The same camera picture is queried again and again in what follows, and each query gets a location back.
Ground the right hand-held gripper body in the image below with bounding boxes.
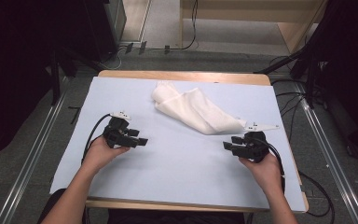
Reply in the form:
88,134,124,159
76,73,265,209
238,121,280,164

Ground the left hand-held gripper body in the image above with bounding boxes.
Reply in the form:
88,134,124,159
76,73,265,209
103,110,138,149

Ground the white mesh zipper bag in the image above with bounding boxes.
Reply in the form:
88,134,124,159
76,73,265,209
150,80,249,136

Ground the person's left hand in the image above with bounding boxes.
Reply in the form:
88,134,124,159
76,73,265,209
81,135,131,177

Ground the person's right hand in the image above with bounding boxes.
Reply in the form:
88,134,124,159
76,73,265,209
238,151,283,196

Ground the light blue table mat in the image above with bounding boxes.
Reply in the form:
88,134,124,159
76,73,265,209
49,76,308,214

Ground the wooden table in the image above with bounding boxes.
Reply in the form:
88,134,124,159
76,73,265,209
85,69,310,214

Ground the black stand leg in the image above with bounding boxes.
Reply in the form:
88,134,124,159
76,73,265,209
254,46,309,75

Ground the black cabinet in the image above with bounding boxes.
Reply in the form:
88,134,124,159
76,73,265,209
81,0,128,62

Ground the black curtain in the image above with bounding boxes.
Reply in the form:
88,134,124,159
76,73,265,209
292,0,358,160
0,0,106,167

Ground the light wooden furniture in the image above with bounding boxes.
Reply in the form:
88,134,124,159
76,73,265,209
178,0,329,54

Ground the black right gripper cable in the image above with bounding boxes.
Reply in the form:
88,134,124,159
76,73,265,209
254,137,287,194

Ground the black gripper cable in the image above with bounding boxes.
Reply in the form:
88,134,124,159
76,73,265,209
80,113,112,165
254,137,287,194

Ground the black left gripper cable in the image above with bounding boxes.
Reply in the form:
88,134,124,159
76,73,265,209
80,113,112,165

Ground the black floor cables bundle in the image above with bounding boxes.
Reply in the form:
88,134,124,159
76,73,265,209
269,77,307,145

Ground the white floor cable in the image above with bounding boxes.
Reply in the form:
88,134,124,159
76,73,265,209
99,46,129,71

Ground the metal floor rail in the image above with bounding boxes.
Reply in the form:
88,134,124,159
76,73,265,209
0,91,69,224
293,81,358,224

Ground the black floor cable loop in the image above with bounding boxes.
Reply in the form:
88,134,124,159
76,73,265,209
297,170,337,224

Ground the black hanging cable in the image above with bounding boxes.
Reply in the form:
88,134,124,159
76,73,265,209
164,0,200,54

